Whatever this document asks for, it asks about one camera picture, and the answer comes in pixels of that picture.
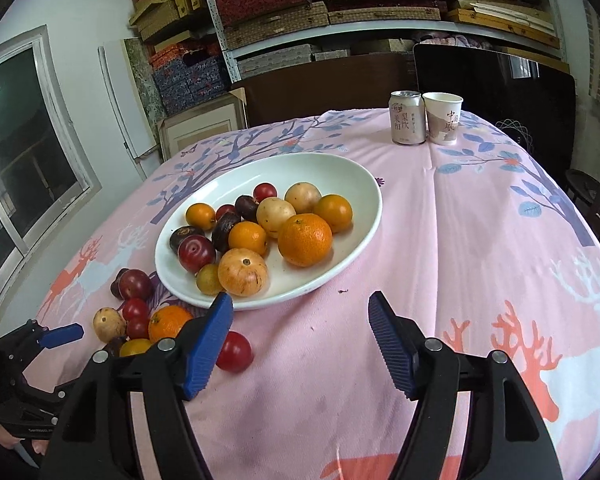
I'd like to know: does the small pale yellow fruit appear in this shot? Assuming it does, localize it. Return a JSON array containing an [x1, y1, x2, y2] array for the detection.
[[93, 308, 126, 344]]

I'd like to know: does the yellow-green orange tomato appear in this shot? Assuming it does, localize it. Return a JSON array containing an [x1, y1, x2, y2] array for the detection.
[[119, 338, 152, 358]]

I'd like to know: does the orange-yellow passion fruit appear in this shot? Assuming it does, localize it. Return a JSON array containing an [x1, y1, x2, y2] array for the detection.
[[218, 248, 268, 298]]

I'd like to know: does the pale yellow round fruit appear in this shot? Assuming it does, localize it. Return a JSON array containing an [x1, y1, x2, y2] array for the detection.
[[257, 197, 296, 240], [284, 182, 322, 214]]

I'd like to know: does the window with grey frame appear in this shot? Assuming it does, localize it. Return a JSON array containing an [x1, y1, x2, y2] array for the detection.
[[0, 26, 100, 311]]

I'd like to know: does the pink deer tablecloth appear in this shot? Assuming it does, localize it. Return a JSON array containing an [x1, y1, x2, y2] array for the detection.
[[38, 110, 600, 479]]

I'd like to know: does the small orange tomato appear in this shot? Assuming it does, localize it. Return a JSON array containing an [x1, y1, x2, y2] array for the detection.
[[185, 203, 216, 232]]

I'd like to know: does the red cherry tomato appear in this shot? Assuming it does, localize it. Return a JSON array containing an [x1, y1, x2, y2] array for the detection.
[[215, 204, 236, 220], [252, 182, 277, 203], [216, 330, 253, 374], [121, 298, 149, 322]]

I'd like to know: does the white paper cup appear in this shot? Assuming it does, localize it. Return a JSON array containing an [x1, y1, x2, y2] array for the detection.
[[422, 92, 464, 146]]

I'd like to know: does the metal storage shelf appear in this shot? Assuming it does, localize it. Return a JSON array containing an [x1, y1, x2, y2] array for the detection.
[[207, 0, 565, 82]]

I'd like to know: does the large textured orange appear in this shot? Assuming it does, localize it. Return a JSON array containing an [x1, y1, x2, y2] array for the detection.
[[277, 214, 332, 268]]

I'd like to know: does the dark red plum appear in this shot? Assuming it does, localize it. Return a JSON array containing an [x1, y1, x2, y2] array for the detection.
[[178, 235, 215, 274]]

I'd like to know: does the small yellow-green tomato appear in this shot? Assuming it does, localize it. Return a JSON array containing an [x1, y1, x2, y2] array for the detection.
[[196, 263, 224, 296]]

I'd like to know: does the person's left hand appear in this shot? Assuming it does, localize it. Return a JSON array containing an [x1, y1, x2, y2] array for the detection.
[[0, 425, 48, 455]]

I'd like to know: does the pink drink can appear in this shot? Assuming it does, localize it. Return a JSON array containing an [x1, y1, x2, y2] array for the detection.
[[389, 90, 427, 145]]

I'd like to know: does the smooth orange tomato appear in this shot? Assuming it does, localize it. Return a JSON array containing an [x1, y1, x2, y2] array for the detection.
[[313, 194, 353, 234]]

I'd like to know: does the framed picture leaning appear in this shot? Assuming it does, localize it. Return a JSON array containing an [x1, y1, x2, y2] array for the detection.
[[158, 88, 248, 160]]

